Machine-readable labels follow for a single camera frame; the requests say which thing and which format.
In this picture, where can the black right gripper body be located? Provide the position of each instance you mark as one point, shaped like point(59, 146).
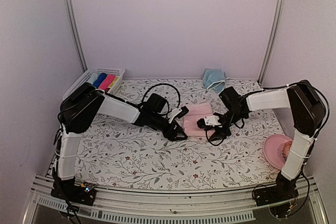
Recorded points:
point(233, 116)

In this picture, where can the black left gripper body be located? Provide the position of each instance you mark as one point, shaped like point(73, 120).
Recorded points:
point(166, 132)

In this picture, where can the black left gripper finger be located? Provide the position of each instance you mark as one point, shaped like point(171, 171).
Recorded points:
point(179, 132)
point(176, 137)

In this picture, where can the pink towel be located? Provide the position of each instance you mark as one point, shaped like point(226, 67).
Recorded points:
point(196, 112)
point(106, 82)

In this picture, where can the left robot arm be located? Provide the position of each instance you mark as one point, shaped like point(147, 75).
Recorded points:
point(78, 111)

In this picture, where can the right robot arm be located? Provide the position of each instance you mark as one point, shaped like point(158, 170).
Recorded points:
point(307, 106)

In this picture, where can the pink plate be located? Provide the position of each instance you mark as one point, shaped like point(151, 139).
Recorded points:
point(272, 150)

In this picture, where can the floral tablecloth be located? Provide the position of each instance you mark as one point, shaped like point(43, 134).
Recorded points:
point(113, 152)

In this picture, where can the red patterned bowl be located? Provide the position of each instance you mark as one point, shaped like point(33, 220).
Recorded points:
point(286, 149)

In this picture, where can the yellow rolled towel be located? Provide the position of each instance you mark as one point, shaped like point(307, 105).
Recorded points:
point(115, 83)

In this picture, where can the white plastic basket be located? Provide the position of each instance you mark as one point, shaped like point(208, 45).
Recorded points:
point(118, 72)

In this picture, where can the pink rolled towel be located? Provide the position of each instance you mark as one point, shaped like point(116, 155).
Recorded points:
point(106, 82)

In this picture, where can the dark blue rolled towel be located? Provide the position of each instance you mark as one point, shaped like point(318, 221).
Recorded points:
point(100, 79)

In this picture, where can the light blue rolled towel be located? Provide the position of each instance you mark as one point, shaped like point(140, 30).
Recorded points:
point(92, 78)

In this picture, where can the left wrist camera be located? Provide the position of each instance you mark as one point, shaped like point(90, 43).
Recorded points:
point(177, 113)

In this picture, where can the front aluminium rail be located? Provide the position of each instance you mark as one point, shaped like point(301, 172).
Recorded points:
point(125, 205)

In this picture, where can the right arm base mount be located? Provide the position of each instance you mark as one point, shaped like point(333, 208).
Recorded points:
point(265, 195)

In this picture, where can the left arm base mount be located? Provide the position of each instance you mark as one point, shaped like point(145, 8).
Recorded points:
point(68, 190)

